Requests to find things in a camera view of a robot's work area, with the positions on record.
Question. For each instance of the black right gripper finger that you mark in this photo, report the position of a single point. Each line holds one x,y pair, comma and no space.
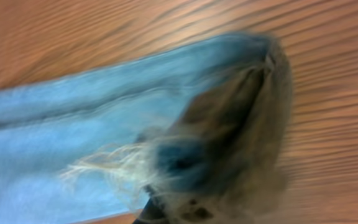
151,214

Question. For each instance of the blue denim jeans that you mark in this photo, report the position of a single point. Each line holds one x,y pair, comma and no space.
197,129

